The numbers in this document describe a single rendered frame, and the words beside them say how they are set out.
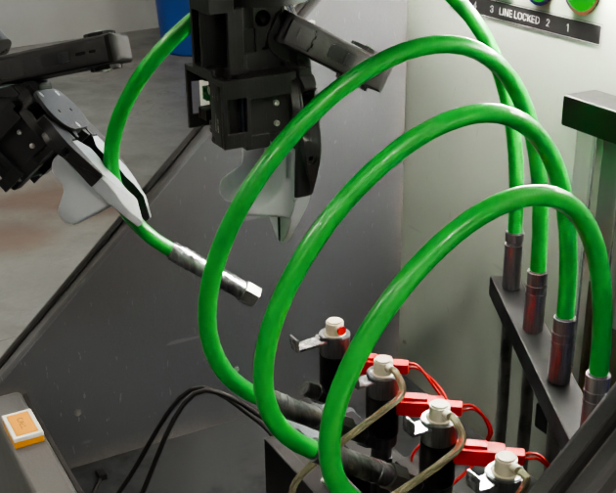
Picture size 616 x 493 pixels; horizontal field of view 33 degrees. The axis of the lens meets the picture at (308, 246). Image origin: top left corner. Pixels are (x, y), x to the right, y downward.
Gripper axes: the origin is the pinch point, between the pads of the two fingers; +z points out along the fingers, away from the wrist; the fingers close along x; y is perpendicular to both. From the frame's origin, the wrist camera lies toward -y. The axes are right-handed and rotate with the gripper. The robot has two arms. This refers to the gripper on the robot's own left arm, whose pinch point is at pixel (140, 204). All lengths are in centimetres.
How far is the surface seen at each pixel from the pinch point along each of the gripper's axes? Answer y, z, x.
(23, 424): 26.6, 7.3, -6.1
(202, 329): -2.7, 11.2, 18.3
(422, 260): -19.4, 16.5, 28.8
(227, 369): -1.4, 14.7, 16.8
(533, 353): -17.5, 32.7, 2.3
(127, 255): 11.1, 1.4, -19.7
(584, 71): -37.5, 18.7, -11.5
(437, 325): -6.6, 33.2, -36.6
